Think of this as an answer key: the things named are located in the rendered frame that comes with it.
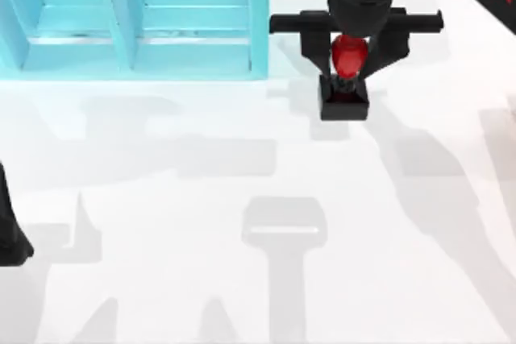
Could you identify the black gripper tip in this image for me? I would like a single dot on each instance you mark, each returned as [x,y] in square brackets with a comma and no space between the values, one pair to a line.
[10,235]

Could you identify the red trophy with black base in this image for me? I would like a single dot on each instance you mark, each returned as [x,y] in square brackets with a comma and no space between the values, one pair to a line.
[348,56]

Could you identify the light blue rack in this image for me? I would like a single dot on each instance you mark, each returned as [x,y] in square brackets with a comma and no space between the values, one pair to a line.
[125,58]

